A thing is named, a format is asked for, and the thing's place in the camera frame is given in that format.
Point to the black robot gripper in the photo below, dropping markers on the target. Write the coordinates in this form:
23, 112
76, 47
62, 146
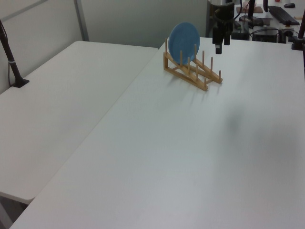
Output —
224, 15

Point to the blue round plate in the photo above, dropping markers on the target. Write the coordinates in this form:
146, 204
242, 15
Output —
184, 41

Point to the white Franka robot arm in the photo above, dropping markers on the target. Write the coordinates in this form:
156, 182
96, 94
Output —
221, 2

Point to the wooden plate rack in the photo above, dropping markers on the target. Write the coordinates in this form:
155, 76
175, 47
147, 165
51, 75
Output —
190, 71

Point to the black device with green part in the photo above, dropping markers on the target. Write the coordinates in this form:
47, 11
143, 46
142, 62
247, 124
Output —
240, 33

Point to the black monitor stand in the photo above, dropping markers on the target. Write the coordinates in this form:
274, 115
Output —
251, 19

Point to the black electronics box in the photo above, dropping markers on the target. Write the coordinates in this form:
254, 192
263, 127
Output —
265, 35

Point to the brown desk mat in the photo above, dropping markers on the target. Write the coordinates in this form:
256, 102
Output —
258, 10

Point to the black computer keyboard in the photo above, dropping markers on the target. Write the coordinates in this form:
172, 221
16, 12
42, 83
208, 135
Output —
283, 14

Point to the black computer mouse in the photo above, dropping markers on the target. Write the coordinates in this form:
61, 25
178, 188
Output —
289, 5

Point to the black clamped camera stand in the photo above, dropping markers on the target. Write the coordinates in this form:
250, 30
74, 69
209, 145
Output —
299, 39

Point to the grey partition post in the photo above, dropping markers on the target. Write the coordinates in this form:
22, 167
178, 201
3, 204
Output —
81, 20

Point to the black camera stand with base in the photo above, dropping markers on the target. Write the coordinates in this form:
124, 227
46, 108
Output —
10, 59

